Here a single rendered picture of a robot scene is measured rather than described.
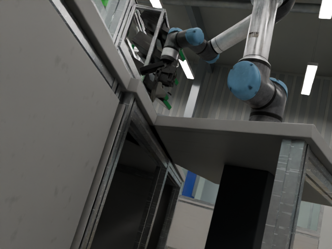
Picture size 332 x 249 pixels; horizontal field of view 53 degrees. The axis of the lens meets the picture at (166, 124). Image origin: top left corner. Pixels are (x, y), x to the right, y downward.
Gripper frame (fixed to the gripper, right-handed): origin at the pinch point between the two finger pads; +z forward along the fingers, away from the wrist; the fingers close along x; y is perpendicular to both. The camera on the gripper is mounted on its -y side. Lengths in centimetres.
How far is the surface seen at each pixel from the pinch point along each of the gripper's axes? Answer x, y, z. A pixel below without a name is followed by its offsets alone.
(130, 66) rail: -62, 9, 14
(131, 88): -75, 15, 24
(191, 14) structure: 559, -115, -418
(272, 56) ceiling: 749, 105, -454
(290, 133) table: -69, 48, 24
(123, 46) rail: -70, 9, 13
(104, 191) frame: -71, 15, 45
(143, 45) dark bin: 23.0, -19.7, -36.5
